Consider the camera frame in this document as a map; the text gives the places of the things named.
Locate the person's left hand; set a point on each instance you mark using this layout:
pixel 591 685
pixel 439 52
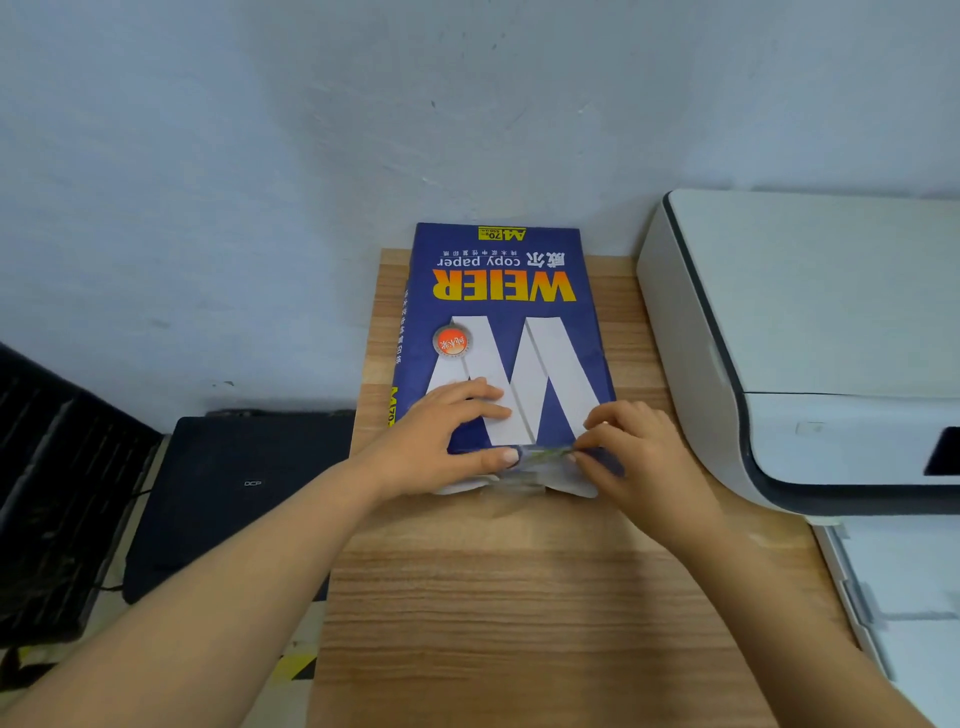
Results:
pixel 420 450

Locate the person's right hand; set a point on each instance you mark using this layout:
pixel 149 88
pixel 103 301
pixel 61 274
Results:
pixel 652 472

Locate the blue copy paper ream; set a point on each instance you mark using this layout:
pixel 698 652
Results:
pixel 510 315

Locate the white printer tray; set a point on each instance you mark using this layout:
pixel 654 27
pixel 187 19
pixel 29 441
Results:
pixel 915 585

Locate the person's left forearm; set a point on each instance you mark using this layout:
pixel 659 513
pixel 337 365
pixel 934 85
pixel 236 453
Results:
pixel 210 607

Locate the person's right forearm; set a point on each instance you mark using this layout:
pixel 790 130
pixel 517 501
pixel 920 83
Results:
pixel 795 637

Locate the white printer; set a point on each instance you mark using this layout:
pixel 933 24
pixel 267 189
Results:
pixel 810 300

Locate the black flatbed scanner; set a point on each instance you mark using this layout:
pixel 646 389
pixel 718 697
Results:
pixel 225 487

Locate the yellow black hazard tape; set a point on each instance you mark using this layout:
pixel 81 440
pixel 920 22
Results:
pixel 294 666

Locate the black plastic crate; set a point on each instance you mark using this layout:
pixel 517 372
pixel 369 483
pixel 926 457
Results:
pixel 52 487

